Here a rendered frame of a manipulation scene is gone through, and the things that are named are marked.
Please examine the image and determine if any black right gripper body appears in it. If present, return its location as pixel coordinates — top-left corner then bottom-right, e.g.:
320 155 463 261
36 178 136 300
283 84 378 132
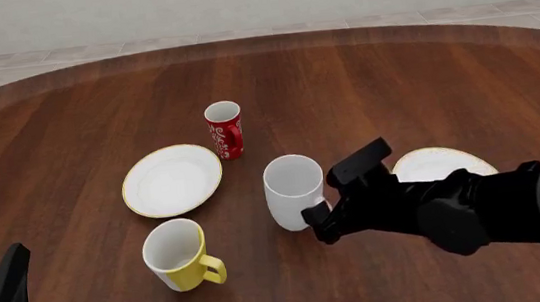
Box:
331 169 426 236

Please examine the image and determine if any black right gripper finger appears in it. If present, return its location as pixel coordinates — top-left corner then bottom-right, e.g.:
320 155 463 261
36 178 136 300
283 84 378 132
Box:
324 163 357 193
300 200 357 249

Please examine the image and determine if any white plate with gold rim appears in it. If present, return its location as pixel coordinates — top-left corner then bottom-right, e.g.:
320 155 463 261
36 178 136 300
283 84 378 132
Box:
117 139 228 224
389 139 500 186

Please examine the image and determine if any red patterned mug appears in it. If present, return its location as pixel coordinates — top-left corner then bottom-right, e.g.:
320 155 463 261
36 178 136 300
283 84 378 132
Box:
203 99 247 163

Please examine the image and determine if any yellow and white mug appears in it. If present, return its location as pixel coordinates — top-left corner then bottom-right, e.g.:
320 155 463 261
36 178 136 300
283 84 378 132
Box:
139 214 229 297

